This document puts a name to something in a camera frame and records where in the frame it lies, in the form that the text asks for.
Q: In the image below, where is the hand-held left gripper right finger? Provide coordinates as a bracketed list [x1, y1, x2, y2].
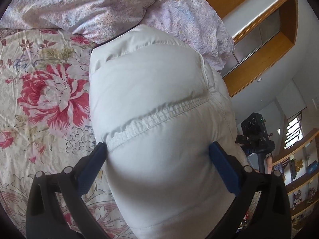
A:
[209, 141, 292, 239]

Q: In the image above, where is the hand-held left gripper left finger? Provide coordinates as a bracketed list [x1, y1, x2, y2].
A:
[26, 142, 108, 239]

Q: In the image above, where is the white puffer jacket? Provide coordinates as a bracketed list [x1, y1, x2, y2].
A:
[88, 25, 250, 239]

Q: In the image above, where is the person's right hand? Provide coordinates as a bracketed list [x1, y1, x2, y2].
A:
[266, 155, 274, 175]

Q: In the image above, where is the window with grille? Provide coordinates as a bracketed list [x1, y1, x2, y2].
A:
[284, 110, 306, 150]

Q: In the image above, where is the wooden bookshelf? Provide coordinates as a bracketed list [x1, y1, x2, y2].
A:
[271, 128, 319, 231]

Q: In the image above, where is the floral bed sheet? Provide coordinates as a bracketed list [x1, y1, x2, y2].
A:
[0, 28, 136, 239]

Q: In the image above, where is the pink patterned quilt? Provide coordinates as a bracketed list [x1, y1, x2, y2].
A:
[4, 0, 235, 72]

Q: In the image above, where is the wooden wall niche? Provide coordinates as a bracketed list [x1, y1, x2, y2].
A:
[222, 0, 299, 97]

